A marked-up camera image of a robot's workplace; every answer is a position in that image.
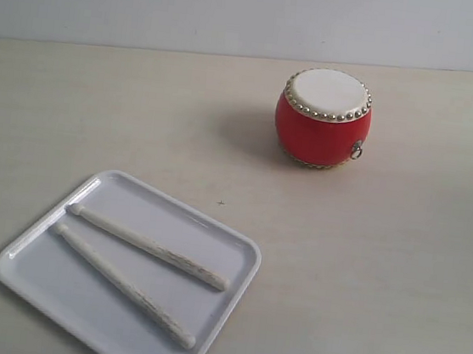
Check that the white plastic tray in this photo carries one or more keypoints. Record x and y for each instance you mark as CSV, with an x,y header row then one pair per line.
x,y
42,268

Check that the red small drum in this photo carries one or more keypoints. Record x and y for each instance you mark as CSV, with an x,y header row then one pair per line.
x,y
323,117

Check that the wooden drumstick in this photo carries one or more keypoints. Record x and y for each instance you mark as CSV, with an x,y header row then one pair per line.
x,y
141,300
148,245

